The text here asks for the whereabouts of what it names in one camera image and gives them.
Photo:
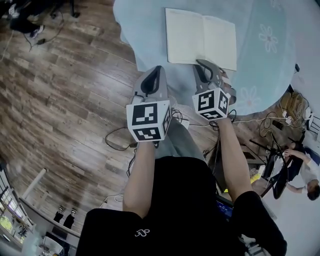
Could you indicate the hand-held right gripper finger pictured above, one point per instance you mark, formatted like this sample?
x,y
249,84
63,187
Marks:
x,y
215,72
200,80

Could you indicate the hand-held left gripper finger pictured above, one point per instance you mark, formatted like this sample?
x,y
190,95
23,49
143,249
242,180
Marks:
x,y
163,85
137,86

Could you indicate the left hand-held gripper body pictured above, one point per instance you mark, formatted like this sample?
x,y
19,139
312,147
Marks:
x,y
145,115

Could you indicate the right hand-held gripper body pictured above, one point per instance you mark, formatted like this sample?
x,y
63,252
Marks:
x,y
207,102

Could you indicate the white notebook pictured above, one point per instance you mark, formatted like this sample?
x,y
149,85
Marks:
x,y
185,35

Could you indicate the person's right forearm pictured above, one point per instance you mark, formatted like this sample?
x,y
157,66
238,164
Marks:
x,y
235,160

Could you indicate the person's left forearm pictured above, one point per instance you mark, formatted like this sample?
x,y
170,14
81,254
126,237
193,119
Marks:
x,y
140,180

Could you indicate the person's right hand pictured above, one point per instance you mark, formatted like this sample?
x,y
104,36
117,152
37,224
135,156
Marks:
x,y
227,85

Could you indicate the white power strip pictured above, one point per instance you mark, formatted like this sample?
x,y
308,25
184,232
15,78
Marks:
x,y
287,117
185,123

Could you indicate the person's grey trousers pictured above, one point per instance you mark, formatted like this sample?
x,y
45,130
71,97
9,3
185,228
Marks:
x,y
180,140

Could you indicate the light blue floral tablecloth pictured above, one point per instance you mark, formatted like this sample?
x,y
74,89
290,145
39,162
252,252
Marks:
x,y
262,75

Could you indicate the yellow plastic item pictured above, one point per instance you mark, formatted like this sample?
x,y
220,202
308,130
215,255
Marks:
x,y
256,177

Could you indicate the black metal chair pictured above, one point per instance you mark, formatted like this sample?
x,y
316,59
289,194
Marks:
x,y
277,162

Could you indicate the person's black t-shirt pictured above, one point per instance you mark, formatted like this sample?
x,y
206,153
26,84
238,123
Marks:
x,y
180,212

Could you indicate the small black power adapter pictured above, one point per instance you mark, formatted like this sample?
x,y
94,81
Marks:
x,y
41,41

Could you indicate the black device with blue screen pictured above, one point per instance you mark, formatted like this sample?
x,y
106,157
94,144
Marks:
x,y
225,210

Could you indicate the black boot striped top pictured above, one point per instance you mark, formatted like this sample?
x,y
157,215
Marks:
x,y
59,215
70,218

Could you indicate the black wall charger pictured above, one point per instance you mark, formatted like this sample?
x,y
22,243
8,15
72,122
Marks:
x,y
297,68

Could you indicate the white table frame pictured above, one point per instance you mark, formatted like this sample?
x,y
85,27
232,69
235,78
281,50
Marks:
x,y
35,185

